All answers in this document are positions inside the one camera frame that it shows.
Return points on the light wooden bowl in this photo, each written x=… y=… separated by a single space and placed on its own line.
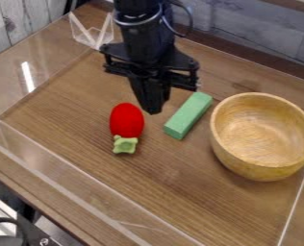
x=257 y=136

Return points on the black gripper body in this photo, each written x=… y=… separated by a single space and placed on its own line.
x=148 y=54

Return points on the black equipment bottom left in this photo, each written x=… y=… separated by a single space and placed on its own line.
x=21 y=233

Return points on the clear acrylic tray enclosure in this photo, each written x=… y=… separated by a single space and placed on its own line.
x=167 y=196

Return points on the red felt strawberry toy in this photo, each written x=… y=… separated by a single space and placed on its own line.
x=126 y=127

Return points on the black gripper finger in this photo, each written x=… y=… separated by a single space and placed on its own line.
x=141 y=86
x=164 y=88

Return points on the green rectangular block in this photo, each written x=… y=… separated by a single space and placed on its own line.
x=188 y=114

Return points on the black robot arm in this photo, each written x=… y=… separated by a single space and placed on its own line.
x=144 y=10

